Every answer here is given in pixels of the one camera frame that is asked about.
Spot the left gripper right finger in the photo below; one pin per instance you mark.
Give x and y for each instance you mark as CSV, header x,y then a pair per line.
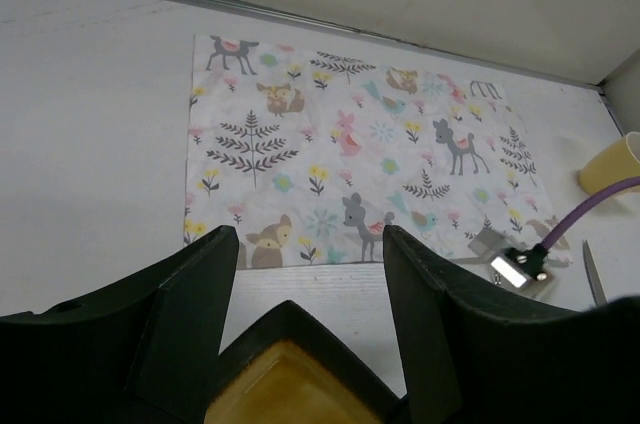
x,y
473,352

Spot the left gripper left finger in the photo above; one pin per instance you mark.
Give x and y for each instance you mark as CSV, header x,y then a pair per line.
x,y
140,350

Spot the square black yellow plate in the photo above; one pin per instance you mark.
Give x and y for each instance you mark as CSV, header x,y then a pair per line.
x,y
289,368

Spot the silver knife teal handle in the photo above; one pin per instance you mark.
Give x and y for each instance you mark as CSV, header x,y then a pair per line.
x,y
592,275

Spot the yellow ceramic mug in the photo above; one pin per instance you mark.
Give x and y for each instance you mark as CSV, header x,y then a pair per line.
x,y
617,162

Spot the floral animal print cloth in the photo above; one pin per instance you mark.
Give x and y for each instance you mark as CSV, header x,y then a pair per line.
x,y
309,155

